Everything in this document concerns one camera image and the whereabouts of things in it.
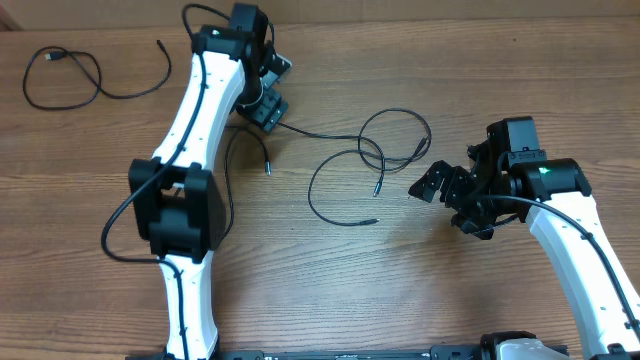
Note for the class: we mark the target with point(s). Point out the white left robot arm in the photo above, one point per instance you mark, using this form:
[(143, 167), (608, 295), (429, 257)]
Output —
[(177, 204)]

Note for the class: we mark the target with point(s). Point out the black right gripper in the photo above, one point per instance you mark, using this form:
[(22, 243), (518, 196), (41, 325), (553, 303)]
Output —
[(454, 178)]

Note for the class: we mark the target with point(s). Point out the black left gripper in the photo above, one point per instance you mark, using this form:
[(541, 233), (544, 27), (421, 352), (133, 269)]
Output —
[(269, 111)]

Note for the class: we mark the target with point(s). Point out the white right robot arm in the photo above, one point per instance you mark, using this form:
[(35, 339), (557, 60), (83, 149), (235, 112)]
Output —
[(512, 179)]

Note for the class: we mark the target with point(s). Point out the cardboard back wall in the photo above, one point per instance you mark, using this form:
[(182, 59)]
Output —
[(34, 15)]

